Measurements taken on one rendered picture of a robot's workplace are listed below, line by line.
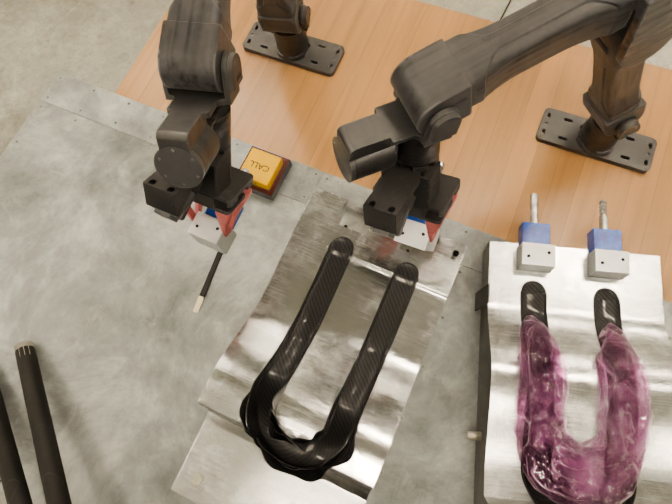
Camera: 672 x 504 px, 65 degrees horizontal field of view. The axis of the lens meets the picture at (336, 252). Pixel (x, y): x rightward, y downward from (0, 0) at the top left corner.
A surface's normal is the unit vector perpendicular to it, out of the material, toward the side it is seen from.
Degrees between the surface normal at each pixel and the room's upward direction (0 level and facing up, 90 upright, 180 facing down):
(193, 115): 27
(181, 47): 14
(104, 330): 0
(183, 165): 63
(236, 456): 0
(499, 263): 0
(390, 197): 21
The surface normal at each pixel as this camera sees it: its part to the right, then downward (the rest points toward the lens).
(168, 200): -0.39, 0.63
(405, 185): -0.11, -0.64
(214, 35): -0.10, -0.09
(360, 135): 0.03, -0.36
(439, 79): -0.23, -0.25
